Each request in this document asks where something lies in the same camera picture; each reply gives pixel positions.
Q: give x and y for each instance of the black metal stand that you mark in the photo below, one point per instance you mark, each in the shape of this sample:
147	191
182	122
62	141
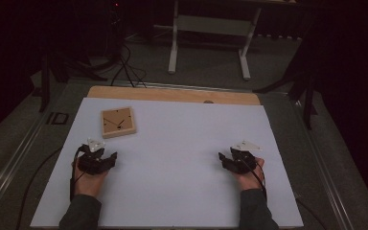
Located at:
45	83
308	105

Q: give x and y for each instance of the white metal table frame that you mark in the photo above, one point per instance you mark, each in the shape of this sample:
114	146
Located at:
172	48

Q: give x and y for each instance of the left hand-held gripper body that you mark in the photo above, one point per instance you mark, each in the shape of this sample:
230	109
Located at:
91	164

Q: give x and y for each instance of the black rectangular floor bracket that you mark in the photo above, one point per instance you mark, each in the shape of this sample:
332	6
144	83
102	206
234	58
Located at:
57	118

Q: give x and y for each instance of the metal floor rail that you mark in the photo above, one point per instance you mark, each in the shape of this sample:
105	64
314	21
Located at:
326	166
204	87
9	166

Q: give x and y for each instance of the person's right hand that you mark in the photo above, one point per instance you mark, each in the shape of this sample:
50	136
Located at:
250	182

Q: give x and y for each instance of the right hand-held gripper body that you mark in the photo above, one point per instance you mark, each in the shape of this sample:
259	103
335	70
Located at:
242	163

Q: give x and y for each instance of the person's left hand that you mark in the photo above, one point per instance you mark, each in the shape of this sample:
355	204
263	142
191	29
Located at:
87	185

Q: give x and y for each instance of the wooden picture frame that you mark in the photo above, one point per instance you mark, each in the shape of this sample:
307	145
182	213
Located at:
118	122

